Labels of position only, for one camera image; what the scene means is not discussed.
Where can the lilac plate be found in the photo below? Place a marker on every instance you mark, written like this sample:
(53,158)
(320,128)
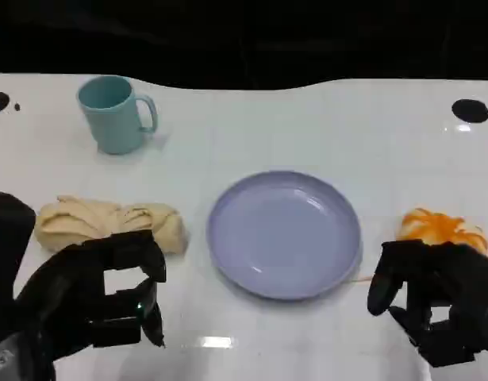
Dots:
(283,238)

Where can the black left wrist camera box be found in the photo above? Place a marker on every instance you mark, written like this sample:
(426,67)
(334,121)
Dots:
(7,238)

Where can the orange and white bread roll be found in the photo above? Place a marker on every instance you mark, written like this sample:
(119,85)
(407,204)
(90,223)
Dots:
(438,226)

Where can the pale green mug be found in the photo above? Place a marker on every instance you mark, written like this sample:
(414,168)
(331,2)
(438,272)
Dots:
(112,123)

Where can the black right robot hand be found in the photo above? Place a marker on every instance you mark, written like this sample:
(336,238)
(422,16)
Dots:
(458,278)

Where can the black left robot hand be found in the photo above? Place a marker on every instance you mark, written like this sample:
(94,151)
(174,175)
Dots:
(69,285)

